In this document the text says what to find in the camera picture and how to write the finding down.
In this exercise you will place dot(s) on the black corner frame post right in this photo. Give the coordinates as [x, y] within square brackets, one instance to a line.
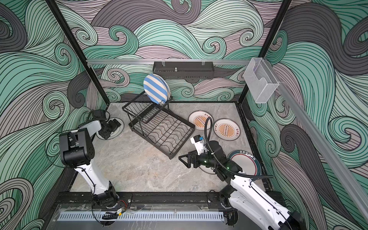
[269, 40]

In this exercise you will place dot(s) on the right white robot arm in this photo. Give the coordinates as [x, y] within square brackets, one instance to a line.
[241, 193]

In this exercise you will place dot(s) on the black corner frame post left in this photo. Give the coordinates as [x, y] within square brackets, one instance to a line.
[69, 35]

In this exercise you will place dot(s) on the aluminium rail back wall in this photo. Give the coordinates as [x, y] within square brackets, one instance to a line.
[131, 61]

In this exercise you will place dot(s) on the white slotted cable duct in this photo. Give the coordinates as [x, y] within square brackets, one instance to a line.
[143, 216]

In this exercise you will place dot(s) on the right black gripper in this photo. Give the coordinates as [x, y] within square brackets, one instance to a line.
[188, 165]

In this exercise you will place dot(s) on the white plate teal red rim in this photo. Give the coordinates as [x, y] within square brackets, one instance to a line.
[246, 161]

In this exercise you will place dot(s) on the left sunburst pattern plate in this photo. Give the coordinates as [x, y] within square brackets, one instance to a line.
[198, 118]

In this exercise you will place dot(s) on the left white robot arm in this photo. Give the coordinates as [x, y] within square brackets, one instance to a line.
[77, 152]

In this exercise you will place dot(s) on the white plate green ring motif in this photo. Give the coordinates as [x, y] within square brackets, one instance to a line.
[119, 131]

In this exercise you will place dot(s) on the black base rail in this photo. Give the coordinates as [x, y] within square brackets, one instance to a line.
[135, 200]

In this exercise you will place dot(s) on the right sunburst pattern plate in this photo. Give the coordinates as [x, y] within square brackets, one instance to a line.
[227, 129]

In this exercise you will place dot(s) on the clear plastic wall bin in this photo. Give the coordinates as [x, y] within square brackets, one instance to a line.
[261, 79]

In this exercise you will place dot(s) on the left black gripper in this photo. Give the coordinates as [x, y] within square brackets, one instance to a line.
[113, 126]

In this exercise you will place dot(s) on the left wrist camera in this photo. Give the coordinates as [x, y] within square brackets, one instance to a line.
[99, 115]

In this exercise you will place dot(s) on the white plate red characters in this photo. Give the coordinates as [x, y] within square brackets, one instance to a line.
[207, 170]

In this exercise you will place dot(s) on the aluminium rail wall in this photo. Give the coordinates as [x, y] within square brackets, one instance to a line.
[131, 61]
[292, 93]

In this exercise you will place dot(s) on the aluminium rail right wall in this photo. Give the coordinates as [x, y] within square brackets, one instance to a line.
[292, 93]

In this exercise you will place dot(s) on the sunburst pattern plate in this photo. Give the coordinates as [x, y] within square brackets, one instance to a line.
[198, 118]
[227, 129]

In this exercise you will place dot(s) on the black dish rack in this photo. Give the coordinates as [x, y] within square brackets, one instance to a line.
[158, 124]

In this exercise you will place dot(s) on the black corner frame post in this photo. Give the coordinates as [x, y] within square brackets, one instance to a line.
[69, 35]
[269, 40]

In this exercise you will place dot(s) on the blue striped plate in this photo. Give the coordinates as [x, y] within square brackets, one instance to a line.
[155, 89]
[168, 89]

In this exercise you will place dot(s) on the black hanging wall tray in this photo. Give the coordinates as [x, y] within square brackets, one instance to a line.
[184, 70]

